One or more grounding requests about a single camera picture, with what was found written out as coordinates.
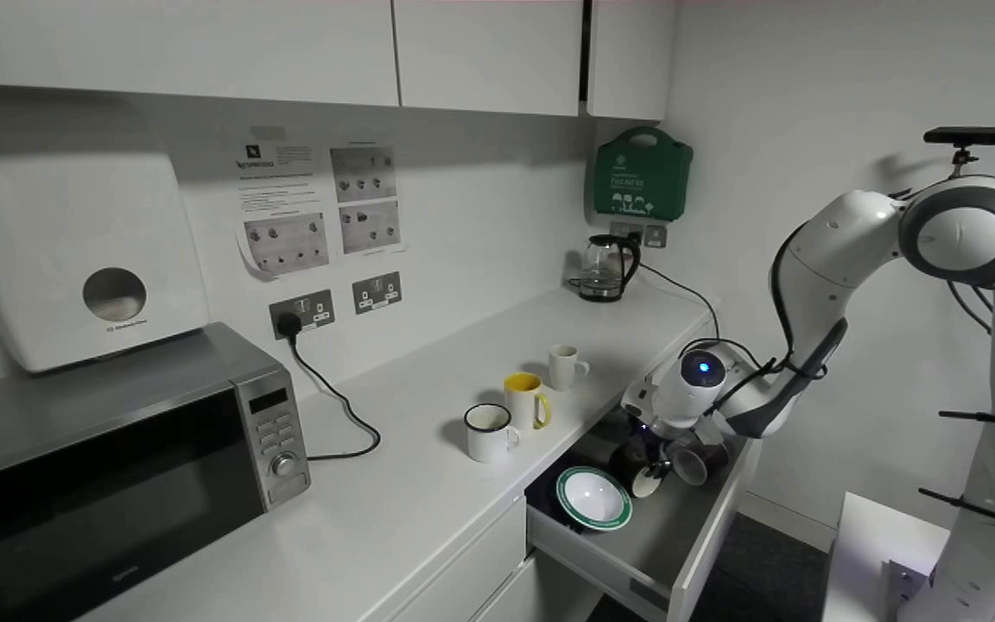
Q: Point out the white paper towel dispenser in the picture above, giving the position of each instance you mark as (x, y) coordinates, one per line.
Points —
(60, 252)

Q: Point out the green first aid kit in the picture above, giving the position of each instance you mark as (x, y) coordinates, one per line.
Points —
(641, 176)

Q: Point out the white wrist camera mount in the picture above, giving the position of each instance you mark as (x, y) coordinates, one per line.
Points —
(715, 430)

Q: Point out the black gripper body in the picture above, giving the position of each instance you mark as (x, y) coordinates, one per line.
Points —
(666, 434)

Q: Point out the dark mug with white inside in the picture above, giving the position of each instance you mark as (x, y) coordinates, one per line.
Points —
(691, 468)

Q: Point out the large white instruction poster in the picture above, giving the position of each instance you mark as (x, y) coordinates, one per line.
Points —
(286, 228)

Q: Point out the small white mug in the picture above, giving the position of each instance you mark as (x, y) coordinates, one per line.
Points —
(565, 369)

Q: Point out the white lower cabinet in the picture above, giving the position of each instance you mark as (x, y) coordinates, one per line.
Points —
(463, 574)

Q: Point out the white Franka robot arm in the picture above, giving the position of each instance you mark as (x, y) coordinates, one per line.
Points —
(844, 265)

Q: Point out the silver microwave oven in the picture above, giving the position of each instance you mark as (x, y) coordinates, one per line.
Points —
(94, 504)

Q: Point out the white enamel mug blue rim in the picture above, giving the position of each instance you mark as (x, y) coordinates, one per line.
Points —
(484, 438)

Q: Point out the white upper cabinet door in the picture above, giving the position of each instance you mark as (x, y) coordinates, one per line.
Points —
(484, 53)
(630, 58)
(174, 45)

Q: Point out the black mug with 30 print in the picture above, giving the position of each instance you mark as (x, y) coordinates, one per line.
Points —
(647, 484)

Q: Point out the white robot table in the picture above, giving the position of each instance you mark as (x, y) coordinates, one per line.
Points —
(866, 554)

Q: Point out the grey open drawer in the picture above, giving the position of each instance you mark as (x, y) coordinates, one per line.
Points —
(681, 541)

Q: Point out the silver double wall socket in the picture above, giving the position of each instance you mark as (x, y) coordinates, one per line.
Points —
(315, 305)
(378, 291)

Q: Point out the white bowl with green rim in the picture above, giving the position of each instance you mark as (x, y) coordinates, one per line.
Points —
(592, 499)

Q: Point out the black camera on stand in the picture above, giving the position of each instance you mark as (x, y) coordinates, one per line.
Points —
(970, 136)

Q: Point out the small instruction sheet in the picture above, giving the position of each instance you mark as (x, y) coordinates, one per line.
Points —
(371, 227)
(363, 175)

